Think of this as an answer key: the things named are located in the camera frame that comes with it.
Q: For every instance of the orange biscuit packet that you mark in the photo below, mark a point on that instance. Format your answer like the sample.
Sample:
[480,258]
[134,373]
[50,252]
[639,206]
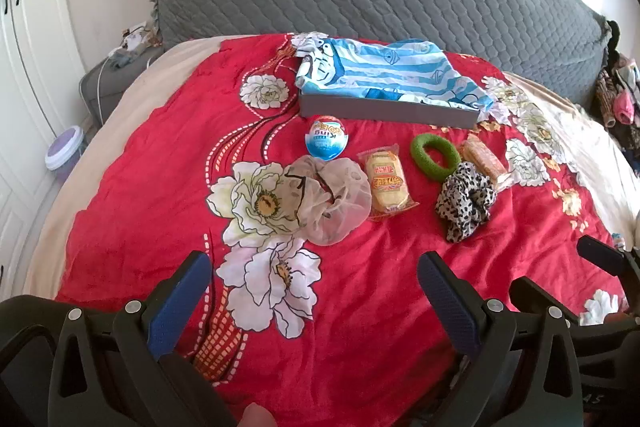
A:
[482,157]

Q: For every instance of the grey nightstand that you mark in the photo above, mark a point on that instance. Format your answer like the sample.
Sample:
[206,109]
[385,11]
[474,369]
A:
[115,77]

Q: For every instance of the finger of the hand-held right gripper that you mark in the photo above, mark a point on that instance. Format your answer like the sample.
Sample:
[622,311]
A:
[600,257]
[530,293]

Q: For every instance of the person's left hand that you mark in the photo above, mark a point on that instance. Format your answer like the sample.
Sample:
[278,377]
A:
[256,416]

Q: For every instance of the purple lidded bin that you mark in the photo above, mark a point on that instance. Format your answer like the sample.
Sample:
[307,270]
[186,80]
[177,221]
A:
[65,147]

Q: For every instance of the blue and red egg toy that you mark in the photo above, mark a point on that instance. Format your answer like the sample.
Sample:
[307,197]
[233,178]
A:
[327,137]

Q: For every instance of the red floral blanket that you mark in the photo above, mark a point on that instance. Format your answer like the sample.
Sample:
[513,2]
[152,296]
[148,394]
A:
[150,207]

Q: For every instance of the green fuzzy scrunchie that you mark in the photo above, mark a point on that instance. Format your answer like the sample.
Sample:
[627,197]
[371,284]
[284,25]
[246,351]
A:
[419,152]

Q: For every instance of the beige mesh scrunchie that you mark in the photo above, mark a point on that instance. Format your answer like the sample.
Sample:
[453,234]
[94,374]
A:
[345,202]

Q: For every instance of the pile of clothes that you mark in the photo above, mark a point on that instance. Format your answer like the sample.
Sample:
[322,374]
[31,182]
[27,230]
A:
[620,97]

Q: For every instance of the yellow rice cracker packet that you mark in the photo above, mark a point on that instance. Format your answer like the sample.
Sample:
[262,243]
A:
[386,182]

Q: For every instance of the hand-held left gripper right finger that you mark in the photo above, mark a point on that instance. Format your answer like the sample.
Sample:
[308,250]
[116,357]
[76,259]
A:
[447,302]

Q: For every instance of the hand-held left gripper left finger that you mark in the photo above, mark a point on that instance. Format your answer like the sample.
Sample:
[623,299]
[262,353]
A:
[175,312]

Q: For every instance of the grey shallow box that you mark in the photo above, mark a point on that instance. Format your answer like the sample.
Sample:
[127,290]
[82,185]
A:
[375,109]

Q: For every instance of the grey box with blue cloth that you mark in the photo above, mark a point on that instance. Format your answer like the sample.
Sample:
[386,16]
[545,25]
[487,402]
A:
[380,67]

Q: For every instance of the small patterned cloth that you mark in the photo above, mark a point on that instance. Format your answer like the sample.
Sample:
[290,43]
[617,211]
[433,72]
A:
[137,39]

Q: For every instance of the white wardrobe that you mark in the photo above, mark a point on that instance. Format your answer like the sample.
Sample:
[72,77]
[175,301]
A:
[30,82]

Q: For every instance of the leopard print scrunchie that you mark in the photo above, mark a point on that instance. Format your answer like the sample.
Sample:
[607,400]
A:
[465,202]

